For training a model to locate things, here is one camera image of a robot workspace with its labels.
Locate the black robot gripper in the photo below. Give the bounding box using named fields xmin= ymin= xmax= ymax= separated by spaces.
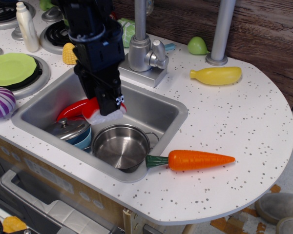
xmin=58 ymin=0 xmax=125 ymax=116

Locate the red white toy sushi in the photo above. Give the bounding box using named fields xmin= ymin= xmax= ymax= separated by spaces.
xmin=82 ymin=97 xmax=127 ymax=125

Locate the small steel pan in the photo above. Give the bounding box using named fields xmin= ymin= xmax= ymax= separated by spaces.
xmin=91 ymin=124 xmax=159 ymax=173

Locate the red toy chili pepper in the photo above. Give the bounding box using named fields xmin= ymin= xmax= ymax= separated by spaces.
xmin=57 ymin=99 xmax=89 ymax=121

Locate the yellow toy corn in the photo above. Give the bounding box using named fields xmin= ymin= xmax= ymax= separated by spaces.
xmin=62 ymin=42 xmax=77 ymax=65

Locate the blue pot with steel lid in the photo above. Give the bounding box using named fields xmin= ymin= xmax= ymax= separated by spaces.
xmin=45 ymin=117 xmax=92 ymax=150

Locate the silver toy faucet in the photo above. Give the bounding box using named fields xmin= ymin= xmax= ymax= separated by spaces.
xmin=119 ymin=0 xmax=169 ymax=87

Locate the front stove burner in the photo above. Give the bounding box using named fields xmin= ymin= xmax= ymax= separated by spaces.
xmin=3 ymin=55 xmax=51 ymax=100

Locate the stove burner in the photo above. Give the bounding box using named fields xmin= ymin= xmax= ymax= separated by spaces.
xmin=3 ymin=55 xmax=51 ymax=100
xmin=40 ymin=20 xmax=71 ymax=55
xmin=0 ymin=0 xmax=36 ymax=31

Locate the steel sink basin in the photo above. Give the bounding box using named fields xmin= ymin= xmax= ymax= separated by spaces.
xmin=12 ymin=69 xmax=188 ymax=182

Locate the green toy cabbage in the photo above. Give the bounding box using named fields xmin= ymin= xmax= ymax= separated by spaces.
xmin=117 ymin=18 xmax=135 ymax=48

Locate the back right stove burner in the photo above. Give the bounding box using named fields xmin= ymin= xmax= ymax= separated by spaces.
xmin=40 ymin=20 xmax=71 ymax=55

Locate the red toy ketchup bottle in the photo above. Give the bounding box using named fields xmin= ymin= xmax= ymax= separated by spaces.
xmin=109 ymin=12 xmax=117 ymax=20

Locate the grey stove knob top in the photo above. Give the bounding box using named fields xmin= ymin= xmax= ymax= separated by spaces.
xmin=42 ymin=6 xmax=63 ymax=23

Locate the green toy plate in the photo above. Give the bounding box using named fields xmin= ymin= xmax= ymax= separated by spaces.
xmin=0 ymin=53 xmax=38 ymax=88

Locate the white toy bottle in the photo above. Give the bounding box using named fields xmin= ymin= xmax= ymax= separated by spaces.
xmin=16 ymin=1 xmax=40 ymax=52

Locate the purple white toy onion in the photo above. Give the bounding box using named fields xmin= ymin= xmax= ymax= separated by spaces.
xmin=0 ymin=87 xmax=16 ymax=118

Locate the green toy pear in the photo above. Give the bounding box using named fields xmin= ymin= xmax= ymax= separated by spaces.
xmin=187 ymin=37 xmax=209 ymax=55

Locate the orange toy carrot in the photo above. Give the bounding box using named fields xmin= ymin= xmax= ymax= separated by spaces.
xmin=146 ymin=150 xmax=235 ymax=171

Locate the back left stove burner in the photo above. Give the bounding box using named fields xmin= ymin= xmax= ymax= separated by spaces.
xmin=0 ymin=0 xmax=36 ymax=31

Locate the grey metal pole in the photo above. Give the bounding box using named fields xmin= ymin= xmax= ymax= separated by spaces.
xmin=206 ymin=0 xmax=236 ymax=66

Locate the yellow toy squash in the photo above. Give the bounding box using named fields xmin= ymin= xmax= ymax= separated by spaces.
xmin=189 ymin=67 xmax=242 ymax=85

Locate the yellow object bottom left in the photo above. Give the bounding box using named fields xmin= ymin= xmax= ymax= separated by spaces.
xmin=2 ymin=216 xmax=27 ymax=234

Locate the grey shoe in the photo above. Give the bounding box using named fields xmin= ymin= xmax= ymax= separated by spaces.
xmin=255 ymin=193 xmax=293 ymax=224
xmin=276 ymin=217 xmax=293 ymax=234

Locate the toy oven door handle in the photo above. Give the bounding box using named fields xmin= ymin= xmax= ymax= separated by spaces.
xmin=0 ymin=170 xmax=124 ymax=234

